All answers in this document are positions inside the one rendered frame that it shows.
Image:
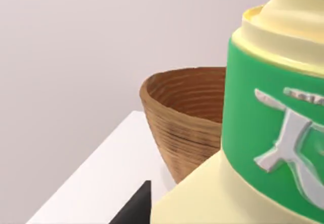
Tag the brown wooden bowl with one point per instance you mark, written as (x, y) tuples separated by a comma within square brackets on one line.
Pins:
[(182, 122)]

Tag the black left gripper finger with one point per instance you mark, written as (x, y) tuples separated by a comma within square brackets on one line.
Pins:
[(140, 206)]

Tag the cream and green trophy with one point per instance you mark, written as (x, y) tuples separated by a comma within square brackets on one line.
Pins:
[(253, 132)]

